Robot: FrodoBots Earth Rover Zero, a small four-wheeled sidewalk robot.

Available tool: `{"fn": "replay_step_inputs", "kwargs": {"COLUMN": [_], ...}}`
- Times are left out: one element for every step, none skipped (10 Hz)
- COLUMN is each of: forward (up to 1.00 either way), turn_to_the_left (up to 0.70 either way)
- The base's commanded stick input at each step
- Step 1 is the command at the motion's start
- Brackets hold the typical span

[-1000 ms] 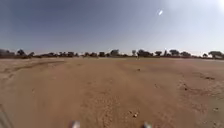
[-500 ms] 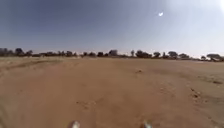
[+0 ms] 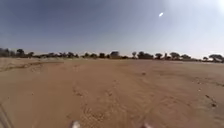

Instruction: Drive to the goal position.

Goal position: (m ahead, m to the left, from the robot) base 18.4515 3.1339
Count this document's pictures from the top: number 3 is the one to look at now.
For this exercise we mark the brown sandy dirt ground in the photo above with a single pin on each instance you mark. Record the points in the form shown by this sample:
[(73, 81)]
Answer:
[(110, 86)]

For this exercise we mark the row of trees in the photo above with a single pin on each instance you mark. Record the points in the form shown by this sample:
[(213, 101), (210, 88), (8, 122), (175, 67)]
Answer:
[(143, 55)]

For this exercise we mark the robot's own part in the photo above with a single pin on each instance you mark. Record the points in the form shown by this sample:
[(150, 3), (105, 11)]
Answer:
[(146, 125), (76, 124)]

